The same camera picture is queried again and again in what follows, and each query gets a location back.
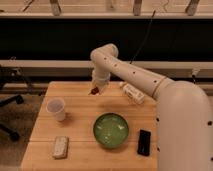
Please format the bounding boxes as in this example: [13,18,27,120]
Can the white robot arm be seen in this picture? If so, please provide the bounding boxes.
[90,44,213,171]

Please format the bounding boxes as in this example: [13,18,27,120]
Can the white sponge block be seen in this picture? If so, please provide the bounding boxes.
[52,136,69,159]

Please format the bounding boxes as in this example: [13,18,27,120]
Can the black office chair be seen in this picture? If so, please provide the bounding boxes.
[0,65,24,142]

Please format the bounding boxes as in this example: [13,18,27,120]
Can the red pepper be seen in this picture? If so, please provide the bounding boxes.
[90,87,99,95]

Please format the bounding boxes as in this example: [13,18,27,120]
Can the black cable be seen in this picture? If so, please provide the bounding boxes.
[129,9,157,65]

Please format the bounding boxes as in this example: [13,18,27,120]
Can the green bowl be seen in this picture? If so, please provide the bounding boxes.
[93,113,129,149]

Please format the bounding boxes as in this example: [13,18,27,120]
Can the black rectangular device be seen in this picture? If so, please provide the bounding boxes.
[137,130,151,156]

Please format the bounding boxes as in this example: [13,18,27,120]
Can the white plastic bottle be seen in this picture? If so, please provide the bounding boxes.
[119,82,145,104]

